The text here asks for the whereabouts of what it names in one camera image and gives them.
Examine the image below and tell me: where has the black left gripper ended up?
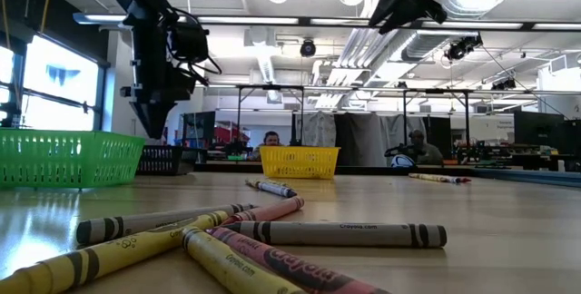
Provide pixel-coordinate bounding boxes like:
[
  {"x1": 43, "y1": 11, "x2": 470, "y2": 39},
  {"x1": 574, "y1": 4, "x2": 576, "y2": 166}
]
[{"x1": 120, "y1": 12, "x2": 210, "y2": 140}]

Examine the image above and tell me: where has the black monitor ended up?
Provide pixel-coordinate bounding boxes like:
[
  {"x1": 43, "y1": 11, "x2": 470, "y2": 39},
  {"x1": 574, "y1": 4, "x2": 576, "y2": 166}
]
[
  {"x1": 513, "y1": 110, "x2": 566, "y2": 149},
  {"x1": 182, "y1": 111, "x2": 217, "y2": 149}
]

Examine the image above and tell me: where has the black plastic basket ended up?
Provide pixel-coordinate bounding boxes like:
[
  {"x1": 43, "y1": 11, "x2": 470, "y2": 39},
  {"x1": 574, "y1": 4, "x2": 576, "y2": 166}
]
[{"x1": 136, "y1": 144, "x2": 209, "y2": 177}]

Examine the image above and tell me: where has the red cabinet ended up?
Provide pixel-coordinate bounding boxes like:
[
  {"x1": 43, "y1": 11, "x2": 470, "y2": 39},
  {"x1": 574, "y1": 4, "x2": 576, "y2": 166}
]
[{"x1": 213, "y1": 124, "x2": 251, "y2": 145}]

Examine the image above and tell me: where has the beam with light strips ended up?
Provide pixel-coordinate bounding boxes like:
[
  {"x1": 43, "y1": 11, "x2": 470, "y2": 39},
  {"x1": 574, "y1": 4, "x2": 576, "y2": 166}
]
[{"x1": 72, "y1": 11, "x2": 581, "y2": 33}]

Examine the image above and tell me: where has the black ceiling lamp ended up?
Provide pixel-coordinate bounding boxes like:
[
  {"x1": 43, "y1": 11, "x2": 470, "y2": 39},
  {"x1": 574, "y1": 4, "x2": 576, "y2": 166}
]
[{"x1": 299, "y1": 38, "x2": 318, "y2": 58}]

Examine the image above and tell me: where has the bright window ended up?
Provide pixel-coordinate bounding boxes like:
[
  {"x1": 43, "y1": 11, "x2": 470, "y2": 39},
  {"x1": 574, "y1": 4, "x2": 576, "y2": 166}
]
[{"x1": 0, "y1": 34, "x2": 103, "y2": 134}]

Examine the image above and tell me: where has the green plastic basket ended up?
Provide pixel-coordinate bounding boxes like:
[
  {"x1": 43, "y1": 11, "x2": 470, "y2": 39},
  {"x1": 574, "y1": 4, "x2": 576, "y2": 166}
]
[{"x1": 0, "y1": 128, "x2": 146, "y2": 191}]

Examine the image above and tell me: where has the grey crayon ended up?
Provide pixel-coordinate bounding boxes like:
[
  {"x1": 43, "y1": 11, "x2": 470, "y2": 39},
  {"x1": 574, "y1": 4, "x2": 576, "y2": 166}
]
[
  {"x1": 221, "y1": 220, "x2": 448, "y2": 250},
  {"x1": 255, "y1": 181, "x2": 299, "y2": 200},
  {"x1": 75, "y1": 202, "x2": 259, "y2": 246}
]

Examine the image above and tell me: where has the grey curtain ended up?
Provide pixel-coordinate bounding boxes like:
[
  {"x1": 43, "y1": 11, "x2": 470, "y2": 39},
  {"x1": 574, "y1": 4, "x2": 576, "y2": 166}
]
[
  {"x1": 301, "y1": 111, "x2": 338, "y2": 148},
  {"x1": 380, "y1": 114, "x2": 428, "y2": 150}
]

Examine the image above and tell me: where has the person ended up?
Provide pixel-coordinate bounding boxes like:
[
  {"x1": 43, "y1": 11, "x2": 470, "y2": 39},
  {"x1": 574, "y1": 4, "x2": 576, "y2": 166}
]
[
  {"x1": 251, "y1": 130, "x2": 283, "y2": 162},
  {"x1": 408, "y1": 129, "x2": 445, "y2": 166}
]

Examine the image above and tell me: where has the black curtain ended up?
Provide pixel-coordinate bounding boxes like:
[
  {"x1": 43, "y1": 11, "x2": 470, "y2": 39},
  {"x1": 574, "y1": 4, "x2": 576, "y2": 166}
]
[
  {"x1": 424, "y1": 115, "x2": 454, "y2": 166},
  {"x1": 334, "y1": 112, "x2": 383, "y2": 167}
]

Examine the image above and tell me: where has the yellow plastic basket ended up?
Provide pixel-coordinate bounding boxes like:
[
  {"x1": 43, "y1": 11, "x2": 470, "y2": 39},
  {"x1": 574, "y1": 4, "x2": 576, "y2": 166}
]
[{"x1": 258, "y1": 145, "x2": 341, "y2": 181}]

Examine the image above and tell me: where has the black and white ball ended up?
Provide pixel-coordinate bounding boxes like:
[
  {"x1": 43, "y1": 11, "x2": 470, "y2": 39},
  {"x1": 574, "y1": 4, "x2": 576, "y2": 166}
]
[{"x1": 389, "y1": 153, "x2": 417, "y2": 169}]

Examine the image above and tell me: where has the black overhead camera rig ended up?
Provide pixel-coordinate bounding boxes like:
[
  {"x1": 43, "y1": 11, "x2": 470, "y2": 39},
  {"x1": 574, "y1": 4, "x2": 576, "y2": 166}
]
[
  {"x1": 443, "y1": 34, "x2": 484, "y2": 63},
  {"x1": 489, "y1": 77, "x2": 518, "y2": 92}
]

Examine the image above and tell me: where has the distant black workstation frame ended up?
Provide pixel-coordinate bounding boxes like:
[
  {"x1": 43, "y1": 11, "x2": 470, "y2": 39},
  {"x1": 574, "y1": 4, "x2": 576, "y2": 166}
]
[{"x1": 194, "y1": 83, "x2": 476, "y2": 168}]

